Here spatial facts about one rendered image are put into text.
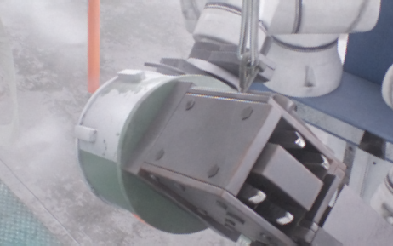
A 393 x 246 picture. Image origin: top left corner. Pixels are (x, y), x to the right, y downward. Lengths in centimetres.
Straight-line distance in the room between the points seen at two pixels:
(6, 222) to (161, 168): 205
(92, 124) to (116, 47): 289
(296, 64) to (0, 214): 155
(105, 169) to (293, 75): 82
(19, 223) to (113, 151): 197
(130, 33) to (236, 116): 317
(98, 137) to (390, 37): 90
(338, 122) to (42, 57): 237
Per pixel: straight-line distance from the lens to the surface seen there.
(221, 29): 76
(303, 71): 133
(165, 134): 51
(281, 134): 45
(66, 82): 323
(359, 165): 163
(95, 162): 58
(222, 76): 75
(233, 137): 44
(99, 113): 59
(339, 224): 47
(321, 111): 133
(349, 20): 93
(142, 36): 357
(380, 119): 132
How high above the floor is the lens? 176
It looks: 38 degrees down
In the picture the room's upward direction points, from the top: straight up
